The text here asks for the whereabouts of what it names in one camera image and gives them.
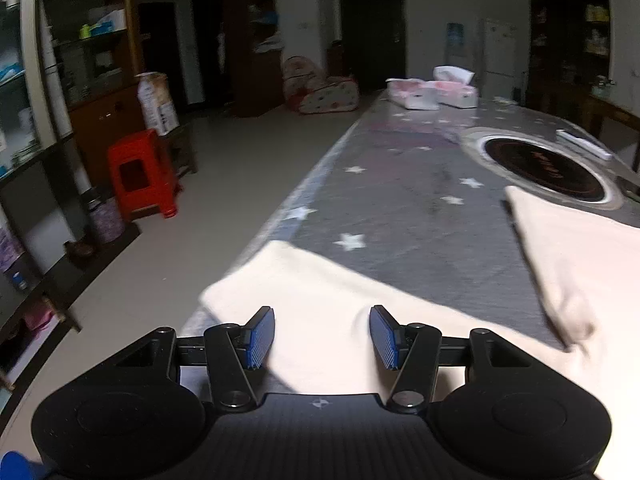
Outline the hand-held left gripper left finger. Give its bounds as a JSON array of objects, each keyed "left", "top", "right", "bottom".
[{"left": 106, "top": 306, "right": 276, "bottom": 411}]

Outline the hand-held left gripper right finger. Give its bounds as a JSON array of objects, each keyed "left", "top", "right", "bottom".
[{"left": 369, "top": 305, "right": 538, "bottom": 411}]

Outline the cream garment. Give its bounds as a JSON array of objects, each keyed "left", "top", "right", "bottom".
[{"left": 200, "top": 185, "right": 640, "bottom": 480}]

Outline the grey star-print tablecloth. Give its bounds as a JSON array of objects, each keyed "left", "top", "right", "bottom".
[{"left": 180, "top": 87, "right": 640, "bottom": 356}]

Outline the purple patterned canister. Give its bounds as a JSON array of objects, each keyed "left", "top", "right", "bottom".
[{"left": 87, "top": 195, "right": 126, "bottom": 244}]

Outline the red plastic stool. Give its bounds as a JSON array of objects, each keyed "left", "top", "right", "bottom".
[{"left": 107, "top": 129, "right": 181, "bottom": 223}]

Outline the small wooden stool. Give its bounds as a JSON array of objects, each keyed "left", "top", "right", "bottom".
[{"left": 160, "top": 124, "right": 198, "bottom": 177}]

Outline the round black induction cooktop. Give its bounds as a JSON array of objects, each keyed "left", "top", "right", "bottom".
[{"left": 460, "top": 127, "right": 626, "bottom": 211}]

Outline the pink tissue pack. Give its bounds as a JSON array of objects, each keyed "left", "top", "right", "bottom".
[{"left": 386, "top": 77, "right": 441, "bottom": 111}]

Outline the floral child sofa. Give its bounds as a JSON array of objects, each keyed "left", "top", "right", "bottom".
[{"left": 282, "top": 55, "right": 360, "bottom": 113}]

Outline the white and orange bag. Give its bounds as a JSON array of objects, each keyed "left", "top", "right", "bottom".
[{"left": 136, "top": 72, "right": 180, "bottom": 136}]

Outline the pink tissue box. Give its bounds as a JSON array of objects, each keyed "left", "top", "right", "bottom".
[{"left": 432, "top": 65, "right": 478, "bottom": 109}]

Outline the tall wooden shelf cabinet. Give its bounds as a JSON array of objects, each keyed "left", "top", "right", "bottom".
[{"left": 222, "top": 0, "right": 284, "bottom": 118}]

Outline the white remote control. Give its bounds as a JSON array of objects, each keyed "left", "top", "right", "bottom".
[{"left": 556, "top": 129, "right": 613, "bottom": 162}]

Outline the wooden display cabinet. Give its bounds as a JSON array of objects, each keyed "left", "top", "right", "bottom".
[{"left": 37, "top": 0, "right": 147, "bottom": 196}]

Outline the dark wooden door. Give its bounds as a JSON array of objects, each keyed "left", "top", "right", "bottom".
[{"left": 337, "top": 0, "right": 407, "bottom": 93}]

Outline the white refrigerator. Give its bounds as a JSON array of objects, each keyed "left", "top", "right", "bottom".
[{"left": 482, "top": 17, "right": 518, "bottom": 93}]

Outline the water dispenser with blue bottle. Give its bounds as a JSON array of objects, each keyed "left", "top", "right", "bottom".
[{"left": 445, "top": 22, "right": 467, "bottom": 68}]

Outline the wooden side table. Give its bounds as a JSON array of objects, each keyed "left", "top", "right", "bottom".
[{"left": 582, "top": 91, "right": 640, "bottom": 171}]

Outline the glass-door cabinet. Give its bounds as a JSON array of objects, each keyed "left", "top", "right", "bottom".
[{"left": 0, "top": 0, "right": 76, "bottom": 401}]

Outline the dark wooden shelf cabinet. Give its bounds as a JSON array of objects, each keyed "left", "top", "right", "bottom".
[{"left": 527, "top": 0, "right": 613, "bottom": 111}]

